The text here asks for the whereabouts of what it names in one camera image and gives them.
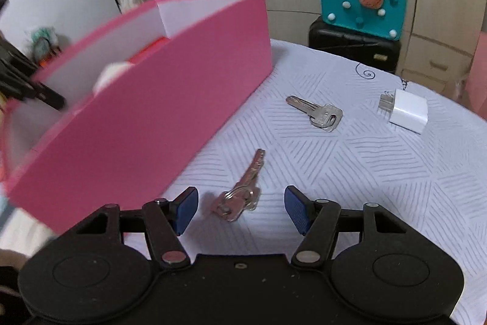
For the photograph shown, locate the silver keys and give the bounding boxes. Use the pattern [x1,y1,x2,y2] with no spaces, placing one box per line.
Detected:
[285,95,343,132]
[210,148,267,222]

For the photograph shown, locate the pink paper bag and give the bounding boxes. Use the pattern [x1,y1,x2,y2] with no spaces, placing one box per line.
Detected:
[466,39,487,120]

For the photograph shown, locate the pink cardboard box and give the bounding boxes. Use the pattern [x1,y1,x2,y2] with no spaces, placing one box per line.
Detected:
[0,0,273,236]

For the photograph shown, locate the white patterned bed sheet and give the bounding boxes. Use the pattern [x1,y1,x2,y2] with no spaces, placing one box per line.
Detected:
[122,39,487,325]

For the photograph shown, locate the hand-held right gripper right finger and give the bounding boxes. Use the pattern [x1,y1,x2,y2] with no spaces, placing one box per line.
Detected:
[285,185,409,268]

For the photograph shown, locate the white charger plug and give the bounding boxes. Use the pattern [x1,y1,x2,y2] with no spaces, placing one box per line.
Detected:
[378,88,429,136]

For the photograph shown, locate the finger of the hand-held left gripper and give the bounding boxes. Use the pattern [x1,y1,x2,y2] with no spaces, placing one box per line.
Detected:
[0,30,67,111]

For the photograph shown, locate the green fluffy item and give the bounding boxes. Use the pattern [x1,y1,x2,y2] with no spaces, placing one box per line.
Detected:
[28,26,61,63]

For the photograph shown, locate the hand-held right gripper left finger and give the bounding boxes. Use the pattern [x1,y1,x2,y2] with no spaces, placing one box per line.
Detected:
[72,187,199,268]

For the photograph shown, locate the black suitcase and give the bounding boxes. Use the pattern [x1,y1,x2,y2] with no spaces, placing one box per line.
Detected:
[308,16,402,74]

